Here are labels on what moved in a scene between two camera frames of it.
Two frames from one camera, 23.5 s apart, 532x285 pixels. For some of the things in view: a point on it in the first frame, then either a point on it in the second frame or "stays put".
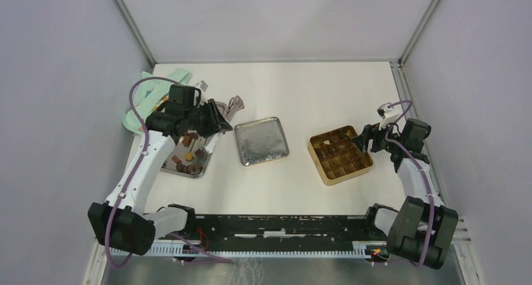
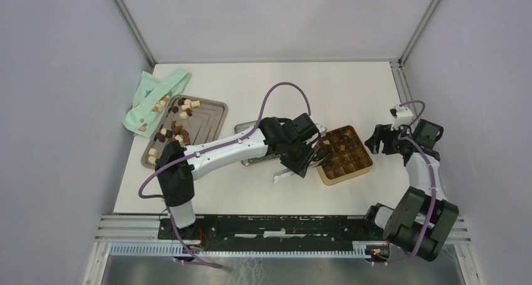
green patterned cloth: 151,92 stays put
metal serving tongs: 234,103 → 319,158
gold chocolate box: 337,156 stays put
